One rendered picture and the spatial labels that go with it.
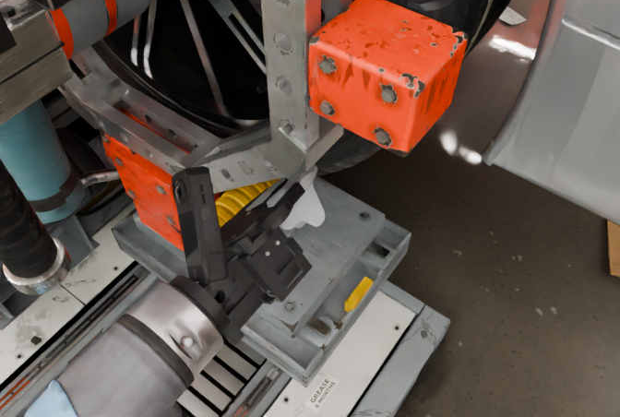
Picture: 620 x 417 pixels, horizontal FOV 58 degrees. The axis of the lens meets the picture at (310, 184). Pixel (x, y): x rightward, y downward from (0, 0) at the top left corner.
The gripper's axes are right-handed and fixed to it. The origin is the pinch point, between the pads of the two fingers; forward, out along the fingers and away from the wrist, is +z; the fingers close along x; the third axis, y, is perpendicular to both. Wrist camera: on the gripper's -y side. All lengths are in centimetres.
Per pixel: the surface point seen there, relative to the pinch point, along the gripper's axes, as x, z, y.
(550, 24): 32.0, 2.4, -4.9
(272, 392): -41, -9, 39
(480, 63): -55, 109, 34
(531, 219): -30, 63, 60
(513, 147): 24.5, 2.3, 3.9
